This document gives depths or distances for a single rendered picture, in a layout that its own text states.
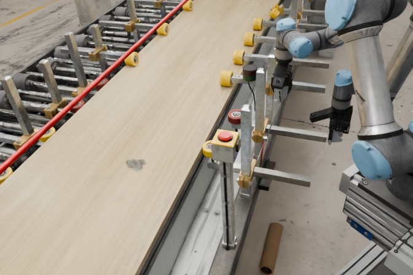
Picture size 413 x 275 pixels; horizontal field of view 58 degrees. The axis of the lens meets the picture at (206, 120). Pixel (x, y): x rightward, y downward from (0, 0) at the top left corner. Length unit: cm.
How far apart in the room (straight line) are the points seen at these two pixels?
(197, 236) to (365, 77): 94
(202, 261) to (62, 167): 68
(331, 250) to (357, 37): 156
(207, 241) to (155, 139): 48
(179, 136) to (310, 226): 116
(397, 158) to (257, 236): 144
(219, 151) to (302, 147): 192
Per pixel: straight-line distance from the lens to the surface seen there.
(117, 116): 184
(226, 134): 111
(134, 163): 155
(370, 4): 109
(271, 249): 225
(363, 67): 108
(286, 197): 260
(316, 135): 172
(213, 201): 174
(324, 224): 250
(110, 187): 148
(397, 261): 126
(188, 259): 156
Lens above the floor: 192
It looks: 36 degrees down
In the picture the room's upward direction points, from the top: 4 degrees counter-clockwise
